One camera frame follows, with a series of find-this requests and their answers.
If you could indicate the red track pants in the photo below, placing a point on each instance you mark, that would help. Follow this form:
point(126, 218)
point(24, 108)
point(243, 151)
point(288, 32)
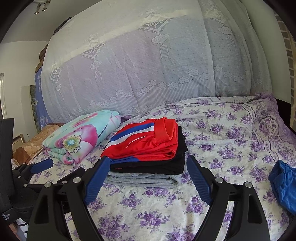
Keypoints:
point(150, 140)

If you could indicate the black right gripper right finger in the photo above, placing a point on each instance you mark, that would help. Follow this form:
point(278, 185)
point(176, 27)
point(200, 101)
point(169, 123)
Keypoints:
point(248, 221)

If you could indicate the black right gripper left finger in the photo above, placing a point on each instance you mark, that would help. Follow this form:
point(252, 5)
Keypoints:
point(47, 221)

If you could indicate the black camera box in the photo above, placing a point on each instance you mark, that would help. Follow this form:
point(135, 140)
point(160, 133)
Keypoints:
point(7, 180)

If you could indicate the white lace covered bedding pile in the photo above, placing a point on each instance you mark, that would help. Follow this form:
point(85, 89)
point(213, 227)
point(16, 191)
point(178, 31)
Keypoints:
point(132, 56)

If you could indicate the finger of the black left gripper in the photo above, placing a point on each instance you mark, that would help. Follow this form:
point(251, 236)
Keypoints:
point(27, 171)
point(74, 177)

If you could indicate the floral teal pink quilt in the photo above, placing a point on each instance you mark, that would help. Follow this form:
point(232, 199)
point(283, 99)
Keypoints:
point(76, 139)

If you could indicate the checkered curtain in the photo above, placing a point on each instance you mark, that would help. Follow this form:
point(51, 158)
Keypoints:
point(290, 49)

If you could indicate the blue folded garment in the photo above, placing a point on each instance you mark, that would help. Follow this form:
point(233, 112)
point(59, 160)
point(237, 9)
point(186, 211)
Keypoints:
point(282, 179)

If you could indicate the grey folded garment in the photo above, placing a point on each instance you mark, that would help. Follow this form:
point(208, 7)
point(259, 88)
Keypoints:
point(144, 180)

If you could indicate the brown blanket at bedside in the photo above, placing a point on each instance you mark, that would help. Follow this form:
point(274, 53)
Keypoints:
point(26, 152)

